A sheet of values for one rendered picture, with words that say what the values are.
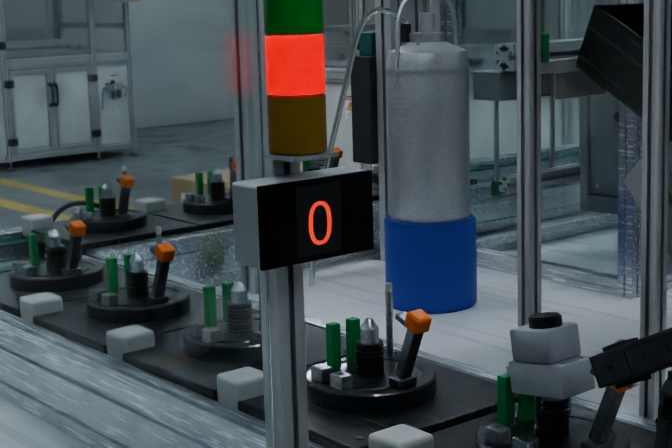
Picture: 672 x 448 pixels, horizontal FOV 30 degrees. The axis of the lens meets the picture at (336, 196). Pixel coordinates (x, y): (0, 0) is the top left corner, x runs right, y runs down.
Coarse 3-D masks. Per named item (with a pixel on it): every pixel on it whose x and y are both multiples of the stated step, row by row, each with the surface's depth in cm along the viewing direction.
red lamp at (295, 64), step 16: (272, 48) 104; (288, 48) 103; (304, 48) 103; (320, 48) 105; (272, 64) 104; (288, 64) 104; (304, 64) 104; (320, 64) 105; (272, 80) 105; (288, 80) 104; (304, 80) 104; (320, 80) 105
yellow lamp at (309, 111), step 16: (272, 96) 105; (288, 96) 105; (304, 96) 104; (320, 96) 105; (272, 112) 105; (288, 112) 104; (304, 112) 104; (320, 112) 105; (272, 128) 105; (288, 128) 104; (304, 128) 104; (320, 128) 105; (272, 144) 106; (288, 144) 105; (304, 144) 105; (320, 144) 106
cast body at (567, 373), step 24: (552, 312) 114; (528, 336) 112; (552, 336) 111; (576, 336) 113; (528, 360) 112; (552, 360) 111; (576, 360) 111; (528, 384) 113; (552, 384) 110; (576, 384) 111
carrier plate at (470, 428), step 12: (516, 408) 128; (576, 408) 127; (480, 420) 125; (444, 432) 121; (456, 432) 121; (468, 432) 121; (636, 432) 120; (648, 432) 120; (444, 444) 118; (456, 444) 118; (468, 444) 118; (636, 444) 117; (648, 444) 117
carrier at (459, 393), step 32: (352, 320) 137; (352, 352) 137; (384, 352) 149; (320, 384) 131; (352, 384) 129; (384, 384) 130; (416, 384) 130; (448, 384) 136; (480, 384) 136; (320, 416) 127; (352, 416) 127; (384, 416) 126; (416, 416) 126; (448, 416) 126; (480, 416) 128
